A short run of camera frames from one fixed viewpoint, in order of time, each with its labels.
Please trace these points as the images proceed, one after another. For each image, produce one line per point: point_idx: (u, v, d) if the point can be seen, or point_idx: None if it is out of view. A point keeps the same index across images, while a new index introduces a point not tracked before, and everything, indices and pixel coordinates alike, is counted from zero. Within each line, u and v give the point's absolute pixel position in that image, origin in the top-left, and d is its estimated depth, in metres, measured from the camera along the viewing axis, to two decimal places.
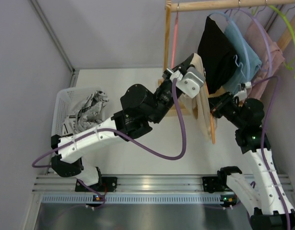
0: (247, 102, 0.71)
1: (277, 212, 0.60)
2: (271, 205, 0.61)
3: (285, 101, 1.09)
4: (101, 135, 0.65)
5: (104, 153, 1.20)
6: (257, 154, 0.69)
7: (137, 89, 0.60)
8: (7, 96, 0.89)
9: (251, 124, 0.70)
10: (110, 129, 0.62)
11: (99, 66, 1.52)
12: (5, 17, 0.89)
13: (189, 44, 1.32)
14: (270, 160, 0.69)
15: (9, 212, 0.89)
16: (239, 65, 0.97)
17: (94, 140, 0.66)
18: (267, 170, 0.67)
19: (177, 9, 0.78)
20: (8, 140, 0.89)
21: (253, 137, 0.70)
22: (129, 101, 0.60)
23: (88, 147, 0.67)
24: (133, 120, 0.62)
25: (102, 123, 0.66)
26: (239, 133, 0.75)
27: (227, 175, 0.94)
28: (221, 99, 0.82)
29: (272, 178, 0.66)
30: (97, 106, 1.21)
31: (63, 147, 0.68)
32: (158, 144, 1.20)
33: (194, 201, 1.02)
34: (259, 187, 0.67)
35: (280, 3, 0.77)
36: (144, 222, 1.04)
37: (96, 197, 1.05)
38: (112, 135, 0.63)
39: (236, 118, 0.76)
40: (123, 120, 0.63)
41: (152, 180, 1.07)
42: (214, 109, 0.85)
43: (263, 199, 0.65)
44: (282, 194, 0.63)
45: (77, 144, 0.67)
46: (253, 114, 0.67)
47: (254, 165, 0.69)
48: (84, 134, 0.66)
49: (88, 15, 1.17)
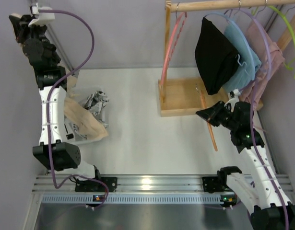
0: (237, 102, 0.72)
1: (275, 205, 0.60)
2: (268, 198, 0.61)
3: (285, 100, 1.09)
4: (55, 97, 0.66)
5: (103, 154, 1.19)
6: (252, 150, 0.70)
7: (29, 43, 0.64)
8: (7, 97, 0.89)
9: (243, 123, 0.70)
10: (52, 88, 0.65)
11: (97, 66, 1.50)
12: (5, 17, 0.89)
13: (189, 44, 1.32)
14: (265, 156, 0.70)
15: (9, 212, 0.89)
16: (242, 64, 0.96)
17: (56, 106, 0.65)
18: (262, 165, 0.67)
19: (177, 9, 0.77)
20: (7, 141, 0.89)
21: (248, 136, 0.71)
22: (33, 52, 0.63)
23: (60, 116, 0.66)
24: (51, 72, 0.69)
25: (43, 97, 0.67)
26: (233, 134, 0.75)
27: (227, 175, 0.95)
28: (214, 109, 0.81)
29: (267, 173, 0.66)
30: (97, 107, 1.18)
31: (50, 134, 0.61)
32: (158, 143, 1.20)
33: (194, 201, 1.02)
34: (256, 182, 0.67)
35: (281, 3, 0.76)
36: (145, 222, 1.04)
37: (96, 197, 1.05)
38: (57, 90, 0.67)
39: (229, 122, 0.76)
40: (46, 79, 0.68)
41: (153, 180, 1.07)
42: (208, 118, 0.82)
43: (260, 193, 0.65)
44: (278, 187, 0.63)
45: (53, 122, 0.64)
46: (244, 113, 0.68)
47: (250, 161, 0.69)
48: (48, 113, 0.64)
49: (88, 15, 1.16)
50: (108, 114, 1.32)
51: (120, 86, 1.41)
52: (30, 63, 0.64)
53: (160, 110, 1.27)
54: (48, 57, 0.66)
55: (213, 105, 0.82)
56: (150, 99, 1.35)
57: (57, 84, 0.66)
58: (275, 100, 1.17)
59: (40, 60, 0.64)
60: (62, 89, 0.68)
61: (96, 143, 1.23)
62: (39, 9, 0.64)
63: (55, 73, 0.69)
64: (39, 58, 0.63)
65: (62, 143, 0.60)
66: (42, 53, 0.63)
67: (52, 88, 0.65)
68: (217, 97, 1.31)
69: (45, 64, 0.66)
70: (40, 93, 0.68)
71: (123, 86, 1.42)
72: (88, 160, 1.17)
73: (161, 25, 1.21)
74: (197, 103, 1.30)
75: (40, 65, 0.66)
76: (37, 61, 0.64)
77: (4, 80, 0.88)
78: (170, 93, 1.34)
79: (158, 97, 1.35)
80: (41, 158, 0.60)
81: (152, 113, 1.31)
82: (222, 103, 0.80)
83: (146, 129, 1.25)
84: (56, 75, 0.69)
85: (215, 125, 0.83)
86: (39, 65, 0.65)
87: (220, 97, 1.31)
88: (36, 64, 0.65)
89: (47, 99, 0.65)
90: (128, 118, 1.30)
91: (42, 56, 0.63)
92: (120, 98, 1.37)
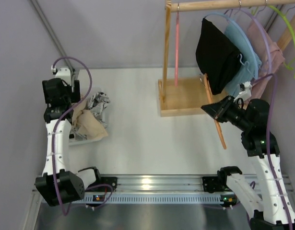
0: (252, 101, 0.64)
1: (281, 223, 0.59)
2: (275, 214, 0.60)
3: (286, 101, 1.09)
4: (61, 129, 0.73)
5: (104, 153, 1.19)
6: (264, 160, 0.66)
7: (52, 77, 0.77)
8: (7, 96, 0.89)
9: (258, 125, 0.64)
10: (58, 120, 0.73)
11: (97, 66, 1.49)
12: (5, 17, 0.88)
13: (189, 44, 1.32)
14: (277, 166, 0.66)
15: (9, 212, 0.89)
16: (244, 64, 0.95)
17: (61, 136, 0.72)
18: (274, 178, 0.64)
19: (178, 9, 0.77)
20: (7, 142, 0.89)
21: (262, 142, 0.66)
22: (51, 83, 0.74)
23: (64, 145, 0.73)
24: (59, 107, 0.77)
25: (50, 129, 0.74)
26: (244, 136, 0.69)
27: (227, 175, 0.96)
28: (222, 105, 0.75)
29: (278, 188, 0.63)
30: (98, 108, 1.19)
31: (54, 166, 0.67)
32: (157, 143, 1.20)
33: (192, 201, 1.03)
34: (264, 193, 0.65)
35: (281, 3, 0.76)
36: (144, 222, 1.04)
37: (96, 197, 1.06)
38: (62, 123, 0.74)
39: (241, 121, 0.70)
40: (53, 112, 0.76)
41: (153, 180, 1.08)
42: (216, 115, 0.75)
43: (265, 205, 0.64)
44: (288, 203, 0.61)
45: (58, 153, 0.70)
46: (260, 114, 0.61)
47: (261, 171, 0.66)
48: (53, 143, 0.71)
49: (88, 15, 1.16)
50: (108, 114, 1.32)
51: (120, 86, 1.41)
52: (46, 89, 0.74)
53: (160, 110, 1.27)
54: (63, 91, 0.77)
55: (220, 101, 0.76)
56: (150, 99, 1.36)
57: (63, 117, 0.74)
58: (276, 100, 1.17)
59: (55, 90, 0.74)
60: (66, 122, 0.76)
61: (96, 143, 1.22)
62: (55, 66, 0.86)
63: (62, 108, 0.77)
64: (54, 86, 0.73)
65: (65, 174, 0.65)
66: (57, 86, 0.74)
67: (58, 121, 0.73)
68: (217, 97, 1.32)
69: (57, 95, 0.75)
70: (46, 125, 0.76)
71: (123, 86, 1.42)
72: (88, 159, 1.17)
73: (161, 25, 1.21)
74: (198, 103, 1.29)
75: (53, 95, 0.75)
76: (52, 89, 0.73)
77: (3, 80, 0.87)
78: (170, 93, 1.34)
79: (158, 97, 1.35)
80: (43, 191, 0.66)
81: (152, 112, 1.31)
82: (231, 99, 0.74)
83: (146, 129, 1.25)
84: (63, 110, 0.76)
85: (222, 121, 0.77)
86: (52, 94, 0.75)
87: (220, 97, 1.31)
88: (49, 93, 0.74)
89: (53, 131, 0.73)
90: (128, 118, 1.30)
91: (57, 87, 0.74)
92: (120, 98, 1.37)
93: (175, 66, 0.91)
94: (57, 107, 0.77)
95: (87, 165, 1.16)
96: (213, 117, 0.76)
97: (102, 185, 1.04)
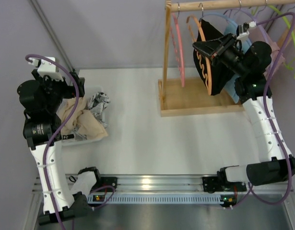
0: (253, 46, 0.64)
1: (276, 158, 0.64)
2: (270, 151, 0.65)
3: (285, 100, 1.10)
4: (52, 157, 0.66)
5: (104, 153, 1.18)
6: (257, 102, 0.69)
7: (28, 83, 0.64)
8: (6, 96, 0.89)
9: (254, 71, 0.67)
10: (46, 148, 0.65)
11: (97, 67, 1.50)
12: (4, 17, 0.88)
13: (189, 44, 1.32)
14: (270, 108, 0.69)
15: (8, 213, 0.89)
16: None
17: (54, 167, 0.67)
18: (267, 118, 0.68)
19: (178, 8, 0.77)
20: (6, 142, 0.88)
21: (254, 86, 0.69)
22: (27, 92, 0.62)
23: (60, 175, 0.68)
24: (42, 123, 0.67)
25: (39, 158, 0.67)
26: (238, 81, 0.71)
27: (225, 169, 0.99)
28: (222, 43, 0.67)
29: (271, 125, 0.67)
30: (98, 108, 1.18)
31: (54, 204, 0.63)
32: (156, 143, 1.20)
33: (185, 201, 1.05)
34: (258, 134, 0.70)
35: (281, 3, 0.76)
36: (144, 221, 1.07)
37: (96, 197, 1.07)
38: (52, 149, 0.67)
39: (237, 65, 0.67)
40: (35, 131, 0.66)
41: (152, 180, 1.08)
42: (214, 53, 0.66)
43: (261, 146, 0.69)
44: (282, 140, 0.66)
45: (56, 188, 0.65)
46: (259, 61, 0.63)
47: (254, 113, 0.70)
48: (48, 179, 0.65)
49: (88, 15, 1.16)
50: (108, 114, 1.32)
51: (120, 87, 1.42)
52: (21, 101, 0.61)
53: (160, 110, 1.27)
54: (43, 102, 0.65)
55: (220, 40, 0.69)
56: (150, 99, 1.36)
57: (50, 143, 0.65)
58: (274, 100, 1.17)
59: (31, 102, 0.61)
60: (57, 146, 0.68)
61: (97, 143, 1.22)
62: (37, 61, 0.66)
63: (45, 124, 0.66)
64: (30, 97, 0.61)
65: (70, 210, 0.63)
66: (34, 97, 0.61)
67: (47, 148, 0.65)
68: (218, 97, 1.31)
69: (37, 107, 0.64)
70: (31, 152, 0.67)
71: (123, 86, 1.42)
72: (88, 159, 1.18)
73: (161, 25, 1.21)
74: (198, 103, 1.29)
75: (31, 108, 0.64)
76: (29, 101, 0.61)
77: (3, 80, 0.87)
78: (170, 93, 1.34)
79: (158, 98, 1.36)
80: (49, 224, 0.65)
81: (152, 113, 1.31)
82: (234, 38, 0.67)
83: (146, 129, 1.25)
84: (46, 127, 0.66)
85: (214, 63, 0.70)
86: (29, 107, 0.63)
87: (221, 97, 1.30)
88: (26, 105, 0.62)
89: (43, 164, 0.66)
90: (128, 118, 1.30)
91: (33, 98, 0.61)
92: (120, 98, 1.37)
93: (181, 65, 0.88)
94: (40, 122, 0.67)
95: (88, 165, 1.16)
96: (209, 54, 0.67)
97: (102, 187, 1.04)
